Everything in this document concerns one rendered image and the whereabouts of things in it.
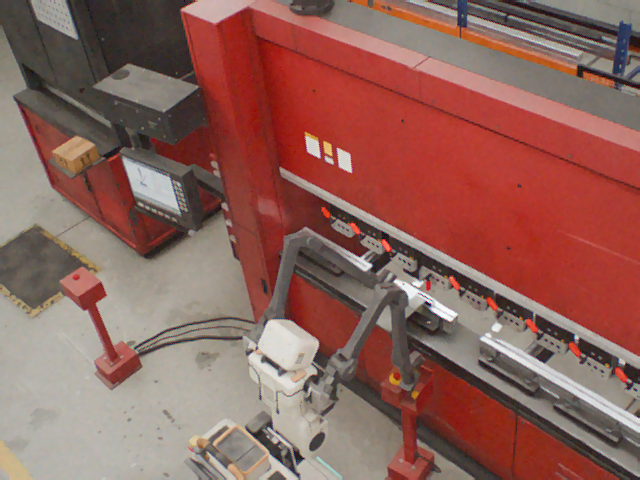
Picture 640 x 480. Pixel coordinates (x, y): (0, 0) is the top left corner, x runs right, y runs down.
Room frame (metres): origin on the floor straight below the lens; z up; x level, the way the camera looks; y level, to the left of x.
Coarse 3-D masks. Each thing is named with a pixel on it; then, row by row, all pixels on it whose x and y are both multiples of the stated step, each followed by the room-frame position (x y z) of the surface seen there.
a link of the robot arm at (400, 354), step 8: (400, 296) 2.33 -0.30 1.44; (408, 296) 2.33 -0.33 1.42; (392, 304) 2.34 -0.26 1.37; (400, 304) 2.32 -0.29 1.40; (408, 304) 2.32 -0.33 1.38; (392, 312) 2.34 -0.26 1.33; (400, 312) 2.33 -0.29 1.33; (392, 320) 2.34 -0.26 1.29; (400, 320) 2.32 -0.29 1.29; (392, 328) 2.33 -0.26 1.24; (400, 328) 2.31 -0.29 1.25; (392, 336) 2.33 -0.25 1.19; (400, 336) 2.31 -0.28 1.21; (400, 344) 2.30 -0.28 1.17; (392, 352) 2.32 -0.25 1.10; (400, 352) 2.29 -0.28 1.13; (408, 352) 2.30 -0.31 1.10; (392, 360) 2.31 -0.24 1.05; (400, 360) 2.28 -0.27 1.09; (408, 360) 2.29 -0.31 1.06; (400, 368) 2.27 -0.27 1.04
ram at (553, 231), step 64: (320, 64) 3.08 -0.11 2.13; (320, 128) 3.12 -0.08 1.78; (384, 128) 2.81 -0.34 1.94; (448, 128) 2.55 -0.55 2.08; (384, 192) 2.83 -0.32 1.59; (448, 192) 2.56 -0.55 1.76; (512, 192) 2.32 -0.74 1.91; (576, 192) 2.13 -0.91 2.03; (512, 256) 2.31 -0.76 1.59; (576, 256) 2.10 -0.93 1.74; (576, 320) 2.07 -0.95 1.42
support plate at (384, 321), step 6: (414, 300) 2.70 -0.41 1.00; (420, 300) 2.70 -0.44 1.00; (414, 306) 2.66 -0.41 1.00; (384, 312) 2.65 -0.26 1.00; (408, 312) 2.63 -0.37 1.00; (384, 318) 2.62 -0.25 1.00; (390, 318) 2.61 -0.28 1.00; (378, 324) 2.58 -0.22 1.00; (384, 324) 2.58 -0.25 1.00; (390, 324) 2.57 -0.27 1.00; (390, 330) 2.53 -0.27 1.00
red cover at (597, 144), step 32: (256, 32) 3.36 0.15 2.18; (288, 32) 3.20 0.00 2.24; (320, 32) 3.05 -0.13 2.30; (352, 32) 3.01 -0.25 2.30; (352, 64) 2.91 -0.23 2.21; (384, 64) 2.77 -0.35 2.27; (416, 64) 2.68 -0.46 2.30; (448, 64) 2.65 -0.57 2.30; (416, 96) 2.65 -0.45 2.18; (448, 96) 2.53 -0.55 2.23; (480, 96) 2.42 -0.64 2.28; (512, 96) 2.37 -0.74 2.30; (512, 128) 2.32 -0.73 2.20; (544, 128) 2.22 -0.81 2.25; (576, 128) 2.13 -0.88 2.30; (608, 128) 2.10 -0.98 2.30; (576, 160) 2.12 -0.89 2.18; (608, 160) 2.03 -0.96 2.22
